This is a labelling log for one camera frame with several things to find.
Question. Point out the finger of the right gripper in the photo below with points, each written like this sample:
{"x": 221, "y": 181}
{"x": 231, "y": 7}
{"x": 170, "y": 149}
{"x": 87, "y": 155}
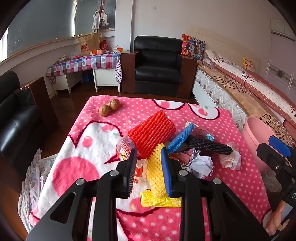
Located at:
{"x": 278, "y": 145}

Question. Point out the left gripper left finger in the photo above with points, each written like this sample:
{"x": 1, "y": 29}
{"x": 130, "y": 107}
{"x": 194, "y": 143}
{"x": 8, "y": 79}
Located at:
{"x": 125, "y": 180}

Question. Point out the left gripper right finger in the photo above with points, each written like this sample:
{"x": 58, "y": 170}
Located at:
{"x": 171, "y": 168}

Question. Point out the red printed plastic wrapper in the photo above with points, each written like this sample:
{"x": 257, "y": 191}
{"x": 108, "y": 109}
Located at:
{"x": 124, "y": 148}

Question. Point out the white red paper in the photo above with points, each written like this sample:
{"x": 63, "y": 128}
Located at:
{"x": 195, "y": 163}

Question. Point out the red foam fruit net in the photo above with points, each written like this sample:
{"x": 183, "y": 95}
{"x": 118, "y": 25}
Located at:
{"x": 157, "y": 129}

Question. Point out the white orange plastic bag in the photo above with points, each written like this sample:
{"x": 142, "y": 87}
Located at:
{"x": 233, "y": 160}

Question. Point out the pink plastic trash bucket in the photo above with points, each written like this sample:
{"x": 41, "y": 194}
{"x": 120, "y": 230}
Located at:
{"x": 256, "y": 132}

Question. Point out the person's right hand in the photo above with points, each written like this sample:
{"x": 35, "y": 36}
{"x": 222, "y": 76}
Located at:
{"x": 277, "y": 217}

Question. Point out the blue foam fruit net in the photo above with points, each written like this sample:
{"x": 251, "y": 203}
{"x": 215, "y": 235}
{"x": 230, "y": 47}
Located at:
{"x": 180, "y": 138}

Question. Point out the yellow plastic bag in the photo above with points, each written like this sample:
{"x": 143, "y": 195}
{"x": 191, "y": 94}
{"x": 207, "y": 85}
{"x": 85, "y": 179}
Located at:
{"x": 147, "y": 199}

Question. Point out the pink polka dot blanket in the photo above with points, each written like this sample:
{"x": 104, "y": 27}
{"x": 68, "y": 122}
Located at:
{"x": 78, "y": 200}

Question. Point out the white pink dotted quilt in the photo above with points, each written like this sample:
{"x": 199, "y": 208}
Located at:
{"x": 265, "y": 91}

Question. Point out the brown leaf pattern blanket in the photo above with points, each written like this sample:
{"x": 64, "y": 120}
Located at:
{"x": 228, "y": 94}

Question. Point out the left walnut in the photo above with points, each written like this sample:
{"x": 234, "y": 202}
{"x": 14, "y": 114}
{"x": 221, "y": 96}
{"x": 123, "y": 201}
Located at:
{"x": 104, "y": 110}

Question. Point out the walnut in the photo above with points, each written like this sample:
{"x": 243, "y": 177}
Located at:
{"x": 104, "y": 110}
{"x": 114, "y": 104}

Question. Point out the right walnut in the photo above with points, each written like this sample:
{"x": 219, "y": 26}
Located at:
{"x": 114, "y": 104}

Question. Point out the white wardrobe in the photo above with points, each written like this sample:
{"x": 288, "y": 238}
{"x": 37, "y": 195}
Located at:
{"x": 281, "y": 66}

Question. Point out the yellow red small pillow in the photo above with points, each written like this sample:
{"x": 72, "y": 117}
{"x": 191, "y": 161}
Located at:
{"x": 248, "y": 65}

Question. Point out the bed with white mattress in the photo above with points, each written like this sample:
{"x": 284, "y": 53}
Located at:
{"x": 228, "y": 49}

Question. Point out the white low table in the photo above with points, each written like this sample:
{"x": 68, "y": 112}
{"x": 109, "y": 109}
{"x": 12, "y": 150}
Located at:
{"x": 100, "y": 78}

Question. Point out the black leather armchair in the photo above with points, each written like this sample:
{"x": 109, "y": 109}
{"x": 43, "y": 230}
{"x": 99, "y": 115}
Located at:
{"x": 157, "y": 67}
{"x": 27, "y": 116}

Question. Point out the plaid tablecloth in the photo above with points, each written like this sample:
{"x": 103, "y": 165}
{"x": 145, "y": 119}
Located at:
{"x": 105, "y": 61}

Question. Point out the colourful patterned cushion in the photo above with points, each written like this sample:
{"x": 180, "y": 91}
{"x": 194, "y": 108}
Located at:
{"x": 192, "y": 47}

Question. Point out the red gift box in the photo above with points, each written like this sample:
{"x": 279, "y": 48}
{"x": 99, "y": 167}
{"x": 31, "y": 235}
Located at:
{"x": 103, "y": 46}

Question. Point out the brown paper shopping bag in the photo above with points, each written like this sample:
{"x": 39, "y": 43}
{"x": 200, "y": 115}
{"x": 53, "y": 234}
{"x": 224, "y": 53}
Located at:
{"x": 89, "y": 43}

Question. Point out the coat stand with clothes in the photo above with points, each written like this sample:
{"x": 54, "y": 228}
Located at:
{"x": 100, "y": 18}

